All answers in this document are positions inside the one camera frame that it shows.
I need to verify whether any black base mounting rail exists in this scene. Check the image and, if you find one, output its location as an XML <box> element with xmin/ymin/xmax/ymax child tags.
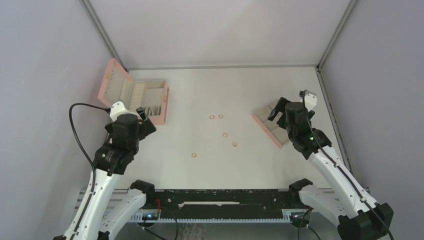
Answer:
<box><xmin>142</xmin><ymin>189</ymin><xmax>308</xmax><ymax>221</ymax></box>

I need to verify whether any pink jewelry drawer tray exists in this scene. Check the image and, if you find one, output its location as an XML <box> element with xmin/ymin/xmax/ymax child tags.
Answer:
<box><xmin>252</xmin><ymin>99</ymin><xmax>290</xmax><ymax>149</ymax></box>

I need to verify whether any black right camera cable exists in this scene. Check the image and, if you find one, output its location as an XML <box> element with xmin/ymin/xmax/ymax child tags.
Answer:
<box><xmin>300</xmin><ymin>89</ymin><xmax>395</xmax><ymax>240</ymax></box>

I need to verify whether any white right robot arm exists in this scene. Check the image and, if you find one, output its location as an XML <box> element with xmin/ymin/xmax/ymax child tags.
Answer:
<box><xmin>268</xmin><ymin>91</ymin><xmax>394</xmax><ymax>240</ymax></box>

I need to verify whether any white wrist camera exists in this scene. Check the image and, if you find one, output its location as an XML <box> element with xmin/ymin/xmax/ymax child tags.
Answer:
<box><xmin>302</xmin><ymin>91</ymin><xmax>318</xmax><ymax>111</ymax></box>
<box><xmin>109</xmin><ymin>101</ymin><xmax>139</xmax><ymax>122</ymax></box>

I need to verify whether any pink jewelry box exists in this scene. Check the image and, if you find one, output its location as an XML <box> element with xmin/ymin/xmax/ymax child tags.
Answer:
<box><xmin>97</xmin><ymin>58</ymin><xmax>169</xmax><ymax>126</ymax></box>

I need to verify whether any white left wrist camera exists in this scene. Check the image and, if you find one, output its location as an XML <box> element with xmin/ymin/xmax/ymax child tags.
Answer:
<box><xmin>109</xmin><ymin>101</ymin><xmax>139</xmax><ymax>122</ymax></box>

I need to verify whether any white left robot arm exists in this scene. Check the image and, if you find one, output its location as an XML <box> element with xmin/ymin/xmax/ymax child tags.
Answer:
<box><xmin>55</xmin><ymin>102</ymin><xmax>163</xmax><ymax>240</ymax></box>

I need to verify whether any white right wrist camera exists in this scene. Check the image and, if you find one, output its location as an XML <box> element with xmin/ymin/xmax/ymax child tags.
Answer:
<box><xmin>302</xmin><ymin>91</ymin><xmax>318</xmax><ymax>111</ymax></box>

